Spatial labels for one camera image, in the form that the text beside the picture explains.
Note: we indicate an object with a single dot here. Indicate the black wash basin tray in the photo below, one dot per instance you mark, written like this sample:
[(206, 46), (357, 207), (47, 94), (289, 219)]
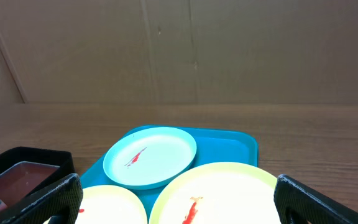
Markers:
[(26, 170)]

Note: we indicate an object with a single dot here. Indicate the yellow plate with long smear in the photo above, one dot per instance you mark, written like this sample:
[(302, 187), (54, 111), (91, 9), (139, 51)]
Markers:
[(110, 204)]

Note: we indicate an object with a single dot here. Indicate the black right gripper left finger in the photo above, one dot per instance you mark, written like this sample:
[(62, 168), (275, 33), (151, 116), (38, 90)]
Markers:
[(57, 203)]

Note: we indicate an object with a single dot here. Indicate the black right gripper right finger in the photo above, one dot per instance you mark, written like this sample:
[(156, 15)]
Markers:
[(296, 203)]

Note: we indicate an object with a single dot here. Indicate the yellow plate with small smear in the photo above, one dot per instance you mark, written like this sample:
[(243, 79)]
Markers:
[(220, 192)]

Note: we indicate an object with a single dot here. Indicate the light blue plate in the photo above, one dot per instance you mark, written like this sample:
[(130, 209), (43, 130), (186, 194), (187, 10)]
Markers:
[(150, 158)]

